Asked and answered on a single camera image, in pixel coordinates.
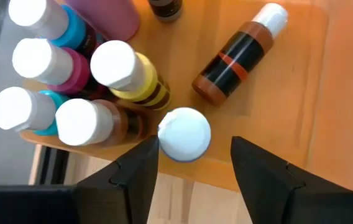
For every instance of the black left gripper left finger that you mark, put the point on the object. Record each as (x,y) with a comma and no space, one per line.
(126,193)

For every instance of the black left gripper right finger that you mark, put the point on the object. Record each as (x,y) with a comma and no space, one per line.
(266,193)

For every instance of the small navy blue paint bottle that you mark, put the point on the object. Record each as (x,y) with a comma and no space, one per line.
(184,133)

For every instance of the small light brown paint bottle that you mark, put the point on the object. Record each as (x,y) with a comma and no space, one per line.
(83,121)

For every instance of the small yellow paint bottle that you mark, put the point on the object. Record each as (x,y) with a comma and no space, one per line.
(117,65)

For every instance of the small rust brown paint bottle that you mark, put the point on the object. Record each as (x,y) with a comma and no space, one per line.
(235,59)

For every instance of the large pink paint bottle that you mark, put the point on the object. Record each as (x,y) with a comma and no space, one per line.
(108,15)

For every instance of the small dark brown paint bottle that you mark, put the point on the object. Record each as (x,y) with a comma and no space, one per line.
(165,9)

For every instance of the orange translucent plastic bin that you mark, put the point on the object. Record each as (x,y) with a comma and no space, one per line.
(288,124)

